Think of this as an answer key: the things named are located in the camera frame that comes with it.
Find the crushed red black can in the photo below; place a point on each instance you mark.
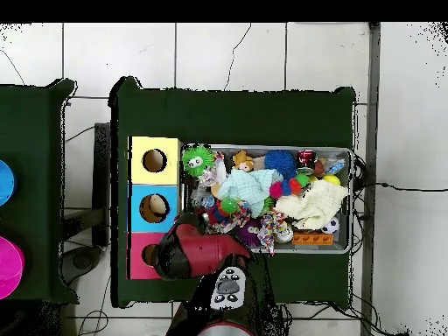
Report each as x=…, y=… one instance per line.
x=307, y=159

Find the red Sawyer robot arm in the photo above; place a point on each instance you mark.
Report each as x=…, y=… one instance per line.
x=210, y=248

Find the wooden box with three holes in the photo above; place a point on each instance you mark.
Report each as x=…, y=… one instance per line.
x=138, y=175

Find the silver mesh bin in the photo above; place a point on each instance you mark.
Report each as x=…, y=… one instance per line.
x=315, y=247

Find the mint knitted cloth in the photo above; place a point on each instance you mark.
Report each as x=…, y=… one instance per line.
x=248, y=185

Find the brown teddy bear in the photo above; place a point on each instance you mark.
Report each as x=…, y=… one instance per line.
x=241, y=161

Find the green spiky toy with eyes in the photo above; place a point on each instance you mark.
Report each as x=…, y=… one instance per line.
x=201, y=155

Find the purple spiky toy with eyes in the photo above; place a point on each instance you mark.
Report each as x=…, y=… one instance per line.
x=250, y=231

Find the blue spiky ball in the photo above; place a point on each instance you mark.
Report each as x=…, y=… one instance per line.
x=280, y=162

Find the multicolour spiky caterpillar toy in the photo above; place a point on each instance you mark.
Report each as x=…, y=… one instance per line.
x=285, y=187

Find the dark green table cloth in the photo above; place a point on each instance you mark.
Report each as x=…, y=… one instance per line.
x=231, y=115
x=31, y=122

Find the cream knitted cloth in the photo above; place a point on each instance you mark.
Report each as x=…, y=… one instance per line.
x=315, y=204

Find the small soccer ball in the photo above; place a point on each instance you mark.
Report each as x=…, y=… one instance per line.
x=330, y=226

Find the blue bowl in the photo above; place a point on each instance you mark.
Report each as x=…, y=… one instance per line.
x=6, y=183

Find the pink bowl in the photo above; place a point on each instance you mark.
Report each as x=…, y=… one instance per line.
x=10, y=266

